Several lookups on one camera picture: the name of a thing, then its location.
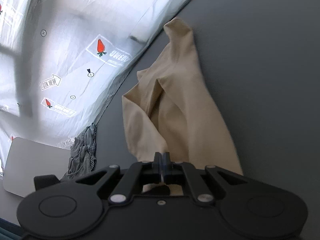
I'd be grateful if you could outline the grey checked crumpled garment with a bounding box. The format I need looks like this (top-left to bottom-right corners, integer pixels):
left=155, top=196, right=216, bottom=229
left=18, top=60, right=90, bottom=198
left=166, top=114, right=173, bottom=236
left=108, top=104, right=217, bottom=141
left=61, top=123, right=97, bottom=181

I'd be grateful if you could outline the beige long-sleeve sweater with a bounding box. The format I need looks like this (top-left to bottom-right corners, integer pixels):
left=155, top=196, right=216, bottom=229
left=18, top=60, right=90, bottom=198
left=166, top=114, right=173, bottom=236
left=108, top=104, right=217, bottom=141
left=121, top=16, right=245, bottom=197

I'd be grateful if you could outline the translucent printed storage bag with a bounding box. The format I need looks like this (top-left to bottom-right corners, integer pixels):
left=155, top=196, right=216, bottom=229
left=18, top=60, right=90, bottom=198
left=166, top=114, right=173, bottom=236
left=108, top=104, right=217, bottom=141
left=1, top=0, right=190, bottom=170

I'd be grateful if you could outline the black device with label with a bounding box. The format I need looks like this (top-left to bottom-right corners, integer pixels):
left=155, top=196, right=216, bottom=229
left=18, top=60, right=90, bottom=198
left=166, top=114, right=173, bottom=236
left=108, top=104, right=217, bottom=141
left=34, top=174, right=60, bottom=191

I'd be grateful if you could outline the white flat board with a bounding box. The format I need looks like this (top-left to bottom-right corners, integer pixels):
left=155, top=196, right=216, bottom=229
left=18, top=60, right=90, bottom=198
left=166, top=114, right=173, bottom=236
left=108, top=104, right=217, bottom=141
left=3, top=137, right=70, bottom=197

